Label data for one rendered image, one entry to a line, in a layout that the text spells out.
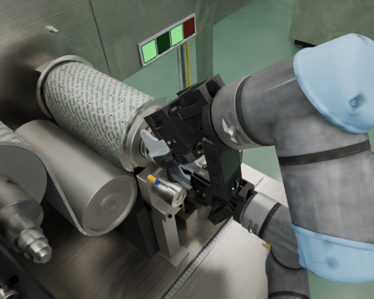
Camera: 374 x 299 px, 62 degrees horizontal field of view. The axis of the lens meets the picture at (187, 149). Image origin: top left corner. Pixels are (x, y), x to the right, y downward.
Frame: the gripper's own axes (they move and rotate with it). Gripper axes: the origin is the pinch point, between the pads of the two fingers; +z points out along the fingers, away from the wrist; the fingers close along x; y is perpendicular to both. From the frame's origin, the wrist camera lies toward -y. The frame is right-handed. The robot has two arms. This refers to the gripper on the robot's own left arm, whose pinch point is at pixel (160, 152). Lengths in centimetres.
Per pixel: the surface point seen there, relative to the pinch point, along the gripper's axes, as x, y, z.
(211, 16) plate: -63, 17, 33
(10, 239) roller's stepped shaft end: 24.1, 5.2, -8.6
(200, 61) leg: -79, 5, 68
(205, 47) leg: -79, 9, 61
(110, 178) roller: 8.1, 1.2, 4.3
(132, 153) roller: 3.4, 2.5, 2.1
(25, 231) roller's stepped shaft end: 22.7, 5.0, -9.2
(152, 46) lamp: -33.4, 18.4, 31.3
